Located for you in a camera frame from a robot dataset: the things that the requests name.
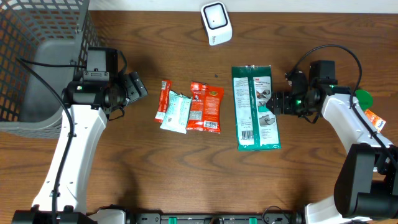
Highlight red snack bag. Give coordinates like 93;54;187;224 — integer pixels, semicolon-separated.
187;82;224;133

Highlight white small packet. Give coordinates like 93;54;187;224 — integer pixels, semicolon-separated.
160;90;192;134

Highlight red packet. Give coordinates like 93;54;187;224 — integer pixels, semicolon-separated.
154;80;172;123

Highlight green lid jar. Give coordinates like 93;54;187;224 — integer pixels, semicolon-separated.
355;89;374;111

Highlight green white 3M package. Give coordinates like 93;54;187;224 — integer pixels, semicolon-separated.
231;65;282;151

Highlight black mounting rail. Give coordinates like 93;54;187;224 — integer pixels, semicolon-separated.
86;203;368;224

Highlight orange Kleenex tissue pack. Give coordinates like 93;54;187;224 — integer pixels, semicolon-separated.
364;109;386;132

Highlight white barcode scanner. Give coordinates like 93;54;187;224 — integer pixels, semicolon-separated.
200;1;233;46

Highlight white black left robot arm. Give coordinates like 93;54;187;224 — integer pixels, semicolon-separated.
12;47;147;224

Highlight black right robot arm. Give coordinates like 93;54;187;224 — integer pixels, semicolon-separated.
266;71;397;223

